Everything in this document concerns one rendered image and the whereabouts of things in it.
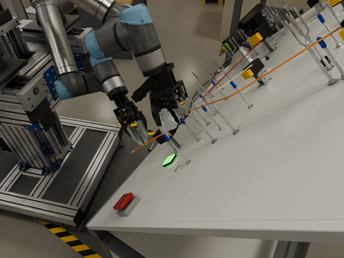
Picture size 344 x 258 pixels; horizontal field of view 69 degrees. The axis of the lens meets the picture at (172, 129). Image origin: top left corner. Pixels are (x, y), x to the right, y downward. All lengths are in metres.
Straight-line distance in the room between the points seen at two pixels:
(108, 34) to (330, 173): 0.56
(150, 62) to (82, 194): 1.32
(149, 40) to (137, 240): 0.69
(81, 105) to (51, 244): 1.45
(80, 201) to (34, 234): 0.43
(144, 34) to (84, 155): 1.52
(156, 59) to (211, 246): 0.67
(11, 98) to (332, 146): 1.11
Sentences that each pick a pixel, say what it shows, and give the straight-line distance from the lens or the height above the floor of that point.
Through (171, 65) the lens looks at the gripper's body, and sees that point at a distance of 0.68.
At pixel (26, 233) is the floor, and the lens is 2.11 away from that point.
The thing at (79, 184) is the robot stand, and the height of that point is 0.23.
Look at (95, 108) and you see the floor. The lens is 2.76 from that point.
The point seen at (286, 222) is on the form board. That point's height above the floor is 1.46.
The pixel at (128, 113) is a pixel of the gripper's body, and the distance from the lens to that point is 0.85.
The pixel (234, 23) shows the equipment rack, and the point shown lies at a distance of 1.57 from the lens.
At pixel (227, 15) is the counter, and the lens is 3.82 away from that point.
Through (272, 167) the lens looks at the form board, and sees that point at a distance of 0.41.
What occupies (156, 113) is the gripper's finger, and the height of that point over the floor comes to 1.26.
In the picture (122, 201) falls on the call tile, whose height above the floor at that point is 1.12.
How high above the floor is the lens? 1.73
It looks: 45 degrees down
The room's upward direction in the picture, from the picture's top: straight up
